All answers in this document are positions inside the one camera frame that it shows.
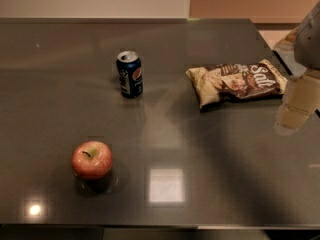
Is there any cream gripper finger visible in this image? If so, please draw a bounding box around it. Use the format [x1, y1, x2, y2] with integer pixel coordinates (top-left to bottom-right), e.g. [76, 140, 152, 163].
[274, 69, 320, 136]

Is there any brown chip bag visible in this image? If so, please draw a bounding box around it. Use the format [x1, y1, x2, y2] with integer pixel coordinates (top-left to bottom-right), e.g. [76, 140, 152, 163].
[186, 59, 287, 107]

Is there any blue pepsi can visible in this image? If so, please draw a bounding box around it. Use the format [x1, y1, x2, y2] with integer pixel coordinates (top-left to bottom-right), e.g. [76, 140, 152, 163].
[116, 51, 143, 98]

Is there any red apple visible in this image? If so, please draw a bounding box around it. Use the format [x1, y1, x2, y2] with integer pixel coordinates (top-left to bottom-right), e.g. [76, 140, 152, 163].
[71, 141, 112, 181]

